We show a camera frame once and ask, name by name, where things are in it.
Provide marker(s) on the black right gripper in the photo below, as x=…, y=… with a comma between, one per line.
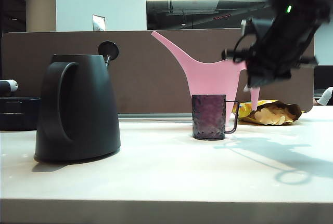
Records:
x=278, y=50

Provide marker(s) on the yellow potato chips bag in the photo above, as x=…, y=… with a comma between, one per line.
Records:
x=273, y=116

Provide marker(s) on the brown desk divider panel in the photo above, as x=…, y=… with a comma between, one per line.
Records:
x=145, y=78

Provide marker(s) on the black and white cylinder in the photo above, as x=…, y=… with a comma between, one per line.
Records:
x=7, y=86

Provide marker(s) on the black plastic watering can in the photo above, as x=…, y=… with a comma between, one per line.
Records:
x=88, y=107

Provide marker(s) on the black mesh desk holder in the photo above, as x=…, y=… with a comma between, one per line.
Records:
x=18, y=115

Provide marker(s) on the pink plastic watering can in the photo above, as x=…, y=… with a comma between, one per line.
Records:
x=208, y=78

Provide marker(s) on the silver wall switch plate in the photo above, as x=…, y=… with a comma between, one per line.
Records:
x=98, y=22

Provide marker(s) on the person in white shirt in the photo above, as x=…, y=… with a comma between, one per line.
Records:
x=328, y=96

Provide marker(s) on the textured clear glass mug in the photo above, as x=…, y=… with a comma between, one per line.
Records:
x=208, y=117

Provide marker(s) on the beige round column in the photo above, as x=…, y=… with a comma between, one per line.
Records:
x=40, y=3

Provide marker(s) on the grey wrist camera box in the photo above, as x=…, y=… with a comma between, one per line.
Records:
x=256, y=26

